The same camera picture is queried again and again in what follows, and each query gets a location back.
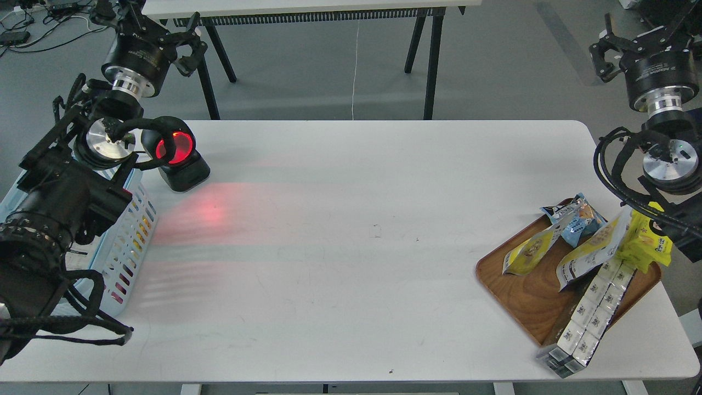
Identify yellow white snack pouch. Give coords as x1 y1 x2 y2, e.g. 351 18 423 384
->
502 225 564 275
555 206 633 291

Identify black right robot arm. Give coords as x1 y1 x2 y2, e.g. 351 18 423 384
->
589 1 701 262

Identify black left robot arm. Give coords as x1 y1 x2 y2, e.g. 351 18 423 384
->
2 1 210 362

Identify blue snack bag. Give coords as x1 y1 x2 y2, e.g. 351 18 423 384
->
540 193 607 248

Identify light blue plastic basket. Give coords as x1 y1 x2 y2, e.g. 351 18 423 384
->
2 168 158 316

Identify yellow cartoon snack bag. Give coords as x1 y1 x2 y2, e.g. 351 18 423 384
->
616 210 673 273

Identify black barcode scanner red window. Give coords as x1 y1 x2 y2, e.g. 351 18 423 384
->
141 116 211 192

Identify brown wooden tray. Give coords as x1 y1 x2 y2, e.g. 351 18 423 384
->
475 198 663 347

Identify background table with black legs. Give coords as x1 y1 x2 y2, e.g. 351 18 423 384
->
142 1 481 120

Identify white wrapped box multipack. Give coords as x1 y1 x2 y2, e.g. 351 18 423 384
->
536 258 637 379

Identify white hanging cable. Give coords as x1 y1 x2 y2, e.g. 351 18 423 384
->
351 21 361 121

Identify black cables on floor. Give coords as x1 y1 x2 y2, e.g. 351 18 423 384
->
0 0 118 55

